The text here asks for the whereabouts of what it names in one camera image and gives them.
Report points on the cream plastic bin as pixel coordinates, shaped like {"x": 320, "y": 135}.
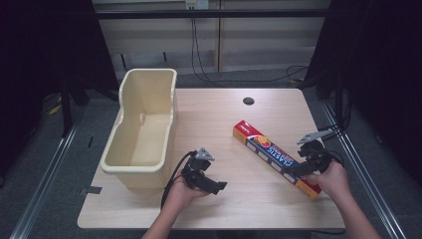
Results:
{"x": 142, "y": 132}

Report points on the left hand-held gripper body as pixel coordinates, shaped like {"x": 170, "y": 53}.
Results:
{"x": 195, "y": 166}

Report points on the metal floor rail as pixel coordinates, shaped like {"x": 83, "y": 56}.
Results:
{"x": 43, "y": 189}
{"x": 365, "y": 186}

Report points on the white wall power outlet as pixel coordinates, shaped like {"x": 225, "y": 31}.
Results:
{"x": 197, "y": 4}

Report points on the person's right hand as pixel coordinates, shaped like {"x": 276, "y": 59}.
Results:
{"x": 333, "y": 182}

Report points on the person's left hand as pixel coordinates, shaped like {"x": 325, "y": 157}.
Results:
{"x": 180, "y": 194}

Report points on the long plastic wrap box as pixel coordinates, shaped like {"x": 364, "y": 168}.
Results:
{"x": 275, "y": 158}

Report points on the black curtain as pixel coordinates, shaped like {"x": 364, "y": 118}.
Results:
{"x": 40, "y": 49}
{"x": 381, "y": 66}

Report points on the black horizontal bar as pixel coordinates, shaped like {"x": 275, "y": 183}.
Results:
{"x": 212, "y": 13}

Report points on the black stand leg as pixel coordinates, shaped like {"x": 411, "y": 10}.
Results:
{"x": 66, "y": 109}

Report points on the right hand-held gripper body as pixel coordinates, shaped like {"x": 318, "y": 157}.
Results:
{"x": 315, "y": 154}

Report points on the dark round table grommet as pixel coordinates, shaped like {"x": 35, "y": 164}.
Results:
{"x": 248, "y": 101}

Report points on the black tape strip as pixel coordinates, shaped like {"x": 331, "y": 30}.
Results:
{"x": 91, "y": 190}

